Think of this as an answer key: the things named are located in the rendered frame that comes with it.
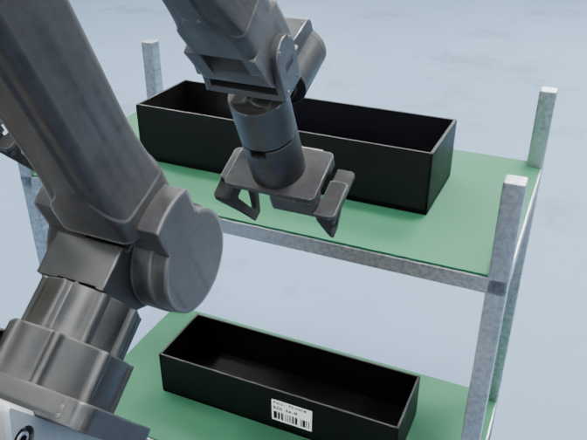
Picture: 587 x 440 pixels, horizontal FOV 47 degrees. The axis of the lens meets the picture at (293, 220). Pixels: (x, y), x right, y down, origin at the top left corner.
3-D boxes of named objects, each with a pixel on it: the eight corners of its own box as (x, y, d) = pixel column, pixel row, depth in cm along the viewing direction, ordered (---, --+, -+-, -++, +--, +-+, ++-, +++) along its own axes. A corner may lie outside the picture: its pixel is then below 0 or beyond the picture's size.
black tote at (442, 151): (141, 158, 134) (134, 104, 129) (188, 129, 148) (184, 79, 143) (426, 216, 114) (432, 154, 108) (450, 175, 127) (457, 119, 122)
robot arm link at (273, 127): (214, 102, 62) (271, 112, 60) (245, 52, 65) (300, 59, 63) (232, 154, 67) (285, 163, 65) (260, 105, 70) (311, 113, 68)
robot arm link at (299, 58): (183, 40, 58) (273, 52, 55) (238, -38, 64) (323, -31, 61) (218, 137, 68) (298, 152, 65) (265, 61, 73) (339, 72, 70)
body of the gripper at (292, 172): (251, 148, 76) (235, 99, 70) (336, 164, 72) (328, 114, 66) (226, 193, 73) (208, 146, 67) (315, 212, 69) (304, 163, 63)
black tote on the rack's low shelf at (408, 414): (162, 390, 163) (158, 354, 157) (200, 347, 177) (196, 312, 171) (394, 468, 143) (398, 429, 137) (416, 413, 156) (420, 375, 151)
